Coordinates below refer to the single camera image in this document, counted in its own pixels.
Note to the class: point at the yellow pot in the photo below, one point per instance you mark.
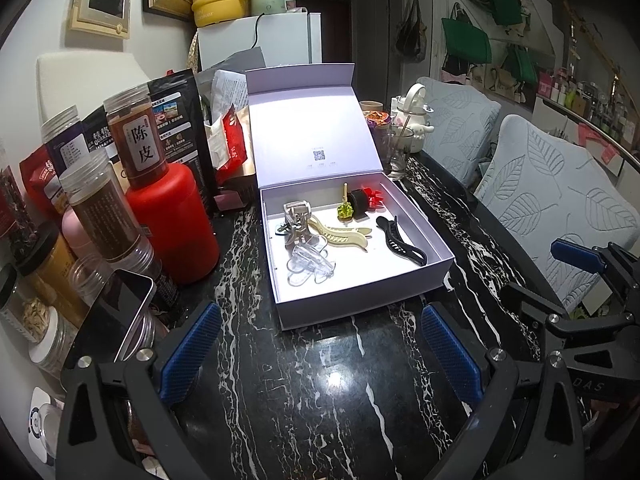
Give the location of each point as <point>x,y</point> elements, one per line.
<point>220,2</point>

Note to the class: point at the lavender gift box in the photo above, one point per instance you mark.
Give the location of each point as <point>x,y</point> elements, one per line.
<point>360,275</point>

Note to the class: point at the jar of dark dried berries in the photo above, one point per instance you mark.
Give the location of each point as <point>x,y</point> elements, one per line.
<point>15,210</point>

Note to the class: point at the white fridge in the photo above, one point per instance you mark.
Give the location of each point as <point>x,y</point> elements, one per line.
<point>285,40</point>

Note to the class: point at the small black pouch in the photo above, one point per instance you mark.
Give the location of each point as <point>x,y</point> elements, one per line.
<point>100,132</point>

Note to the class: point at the red and white packet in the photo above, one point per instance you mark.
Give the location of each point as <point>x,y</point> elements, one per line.
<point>230,145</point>

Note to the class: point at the chair with leaf-pattern cover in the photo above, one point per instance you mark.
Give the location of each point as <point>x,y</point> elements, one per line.
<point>550,190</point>
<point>460,125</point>

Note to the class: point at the pink bottle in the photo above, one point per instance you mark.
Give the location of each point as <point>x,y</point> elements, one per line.
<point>75,235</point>

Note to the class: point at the white teapot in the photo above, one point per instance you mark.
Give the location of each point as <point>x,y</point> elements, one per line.
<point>415,115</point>

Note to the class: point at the clear jar with blue label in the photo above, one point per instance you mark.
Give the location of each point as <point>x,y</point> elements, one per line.
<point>65,135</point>

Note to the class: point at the tall jar with white label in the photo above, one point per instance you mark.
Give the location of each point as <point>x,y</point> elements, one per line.
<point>137,135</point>

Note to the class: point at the wall intercom panel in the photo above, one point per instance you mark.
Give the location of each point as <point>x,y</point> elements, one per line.
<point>102,2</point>

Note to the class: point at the white-lidded jar of seeds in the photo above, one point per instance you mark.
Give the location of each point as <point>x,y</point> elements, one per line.
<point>45,335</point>

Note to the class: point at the green lollipop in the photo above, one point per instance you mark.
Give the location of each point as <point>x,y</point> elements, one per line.
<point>345,210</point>

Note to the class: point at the clear fishbone hair clip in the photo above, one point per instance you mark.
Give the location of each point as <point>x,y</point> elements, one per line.
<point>307,257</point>

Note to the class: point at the glass jar of dried flowers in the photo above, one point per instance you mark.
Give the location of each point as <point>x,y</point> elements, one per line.
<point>378,127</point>

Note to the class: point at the clear jar of brown powder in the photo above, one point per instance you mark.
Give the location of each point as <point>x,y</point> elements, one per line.
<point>105,210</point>

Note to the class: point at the white paper bag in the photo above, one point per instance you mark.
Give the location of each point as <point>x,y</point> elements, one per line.
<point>231,92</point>

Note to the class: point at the red hair clip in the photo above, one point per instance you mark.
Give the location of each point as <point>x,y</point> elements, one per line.
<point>376,197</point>

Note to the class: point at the empty clear jar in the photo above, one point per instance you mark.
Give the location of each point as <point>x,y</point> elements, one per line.
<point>90,277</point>

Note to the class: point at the amber jar with black lid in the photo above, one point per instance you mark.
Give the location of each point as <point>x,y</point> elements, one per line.
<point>47,275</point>

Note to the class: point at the small maroon box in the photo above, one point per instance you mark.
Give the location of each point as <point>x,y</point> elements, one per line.
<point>229,201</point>

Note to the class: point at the red snack bag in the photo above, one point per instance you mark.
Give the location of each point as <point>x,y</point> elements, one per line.
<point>40,180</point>

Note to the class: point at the black hair clip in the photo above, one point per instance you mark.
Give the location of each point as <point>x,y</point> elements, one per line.
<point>400,247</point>

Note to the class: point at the dark hanging bag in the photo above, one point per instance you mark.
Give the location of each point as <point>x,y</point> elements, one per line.
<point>411,35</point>

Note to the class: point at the red bottle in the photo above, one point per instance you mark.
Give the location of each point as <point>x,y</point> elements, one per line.
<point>172,225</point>

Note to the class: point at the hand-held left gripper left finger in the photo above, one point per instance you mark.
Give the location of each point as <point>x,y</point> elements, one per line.
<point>195,355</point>

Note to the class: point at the cream banana hair clip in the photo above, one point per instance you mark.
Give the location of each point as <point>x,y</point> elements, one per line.
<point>340,235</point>

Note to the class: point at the row of small bottles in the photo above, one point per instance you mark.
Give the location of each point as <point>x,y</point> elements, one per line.
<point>585,100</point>

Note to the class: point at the large black pouch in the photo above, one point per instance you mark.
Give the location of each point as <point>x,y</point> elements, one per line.
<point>182,125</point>

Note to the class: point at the white chair back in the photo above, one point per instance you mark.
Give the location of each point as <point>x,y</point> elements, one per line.
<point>85,85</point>

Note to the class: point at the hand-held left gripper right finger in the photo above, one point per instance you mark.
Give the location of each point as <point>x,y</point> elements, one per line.
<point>450,355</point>

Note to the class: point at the white round gadget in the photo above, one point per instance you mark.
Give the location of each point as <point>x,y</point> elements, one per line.
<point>45,425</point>

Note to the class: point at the clear jar under phone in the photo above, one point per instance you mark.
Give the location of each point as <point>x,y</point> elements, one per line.
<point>145,332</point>

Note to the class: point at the glass cup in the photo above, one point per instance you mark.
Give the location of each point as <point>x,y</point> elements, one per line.
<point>398,152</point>

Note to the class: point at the smartphone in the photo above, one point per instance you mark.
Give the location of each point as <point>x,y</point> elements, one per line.
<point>110,320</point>

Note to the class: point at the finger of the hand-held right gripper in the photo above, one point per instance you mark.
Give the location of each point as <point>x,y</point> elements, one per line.
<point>530,300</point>
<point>575,254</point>

